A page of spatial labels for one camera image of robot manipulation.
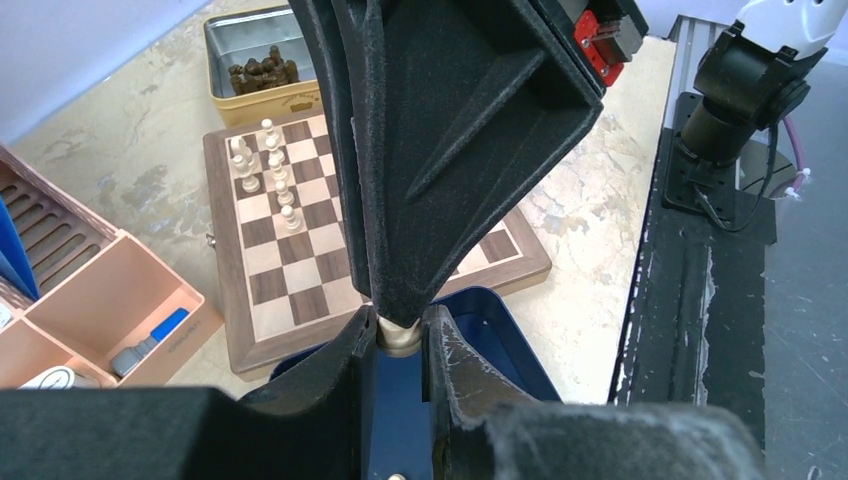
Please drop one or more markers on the pile of dark chess pieces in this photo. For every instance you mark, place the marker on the pile of dark chess pieces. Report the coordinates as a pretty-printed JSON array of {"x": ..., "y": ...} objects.
[{"x": 271, "y": 72}]

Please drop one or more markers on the pink plastic desk organizer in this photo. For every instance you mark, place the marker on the pink plastic desk organizer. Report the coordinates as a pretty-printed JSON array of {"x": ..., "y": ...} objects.
[{"x": 101, "y": 290}]

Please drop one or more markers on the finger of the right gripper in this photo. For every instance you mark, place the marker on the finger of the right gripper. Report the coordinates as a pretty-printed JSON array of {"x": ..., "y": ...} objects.
[{"x": 320, "y": 29}]

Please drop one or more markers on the light chess piece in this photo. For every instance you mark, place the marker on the light chess piece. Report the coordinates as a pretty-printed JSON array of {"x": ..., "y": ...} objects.
[
  {"x": 249, "y": 181},
  {"x": 239, "y": 146},
  {"x": 292, "y": 218},
  {"x": 276, "y": 159},
  {"x": 272, "y": 135},
  {"x": 285, "y": 197}
]

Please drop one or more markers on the yellow metal tin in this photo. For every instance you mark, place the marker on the yellow metal tin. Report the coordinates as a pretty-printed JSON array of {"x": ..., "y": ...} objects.
[{"x": 233, "y": 39}]

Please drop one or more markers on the white stapler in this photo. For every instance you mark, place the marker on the white stapler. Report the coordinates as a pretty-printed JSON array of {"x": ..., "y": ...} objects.
[{"x": 60, "y": 377}]

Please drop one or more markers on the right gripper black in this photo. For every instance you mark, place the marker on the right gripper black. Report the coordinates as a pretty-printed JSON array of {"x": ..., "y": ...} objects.
[{"x": 459, "y": 109}]

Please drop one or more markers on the wooden chess board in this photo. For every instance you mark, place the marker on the wooden chess board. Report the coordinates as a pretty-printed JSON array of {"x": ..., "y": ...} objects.
[{"x": 282, "y": 292}]

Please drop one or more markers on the blue folder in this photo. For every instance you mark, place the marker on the blue folder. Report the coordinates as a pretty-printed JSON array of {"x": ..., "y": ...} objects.
[{"x": 15, "y": 265}]

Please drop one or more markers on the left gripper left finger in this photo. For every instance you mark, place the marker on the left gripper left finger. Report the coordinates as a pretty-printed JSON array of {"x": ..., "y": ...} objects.
[{"x": 199, "y": 424}]

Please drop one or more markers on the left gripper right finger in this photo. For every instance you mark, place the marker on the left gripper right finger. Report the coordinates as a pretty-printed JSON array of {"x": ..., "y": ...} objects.
[{"x": 563, "y": 437}]

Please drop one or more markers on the dark blue tray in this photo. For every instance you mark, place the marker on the dark blue tray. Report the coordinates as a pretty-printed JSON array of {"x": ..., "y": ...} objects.
[{"x": 400, "y": 429}]

